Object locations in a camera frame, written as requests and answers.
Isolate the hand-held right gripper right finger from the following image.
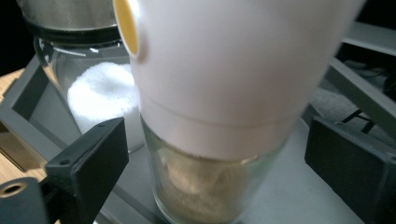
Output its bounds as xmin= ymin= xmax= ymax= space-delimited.
xmin=304 ymin=116 xmax=396 ymax=224

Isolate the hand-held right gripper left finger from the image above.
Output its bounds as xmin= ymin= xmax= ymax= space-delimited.
xmin=45 ymin=117 xmax=130 ymax=224

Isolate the glass jar with silver lid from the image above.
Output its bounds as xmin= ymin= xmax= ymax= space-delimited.
xmin=16 ymin=0 xmax=147 ymax=154

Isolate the glass jar with white lid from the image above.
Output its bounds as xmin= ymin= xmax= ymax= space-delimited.
xmin=112 ymin=0 xmax=366 ymax=224

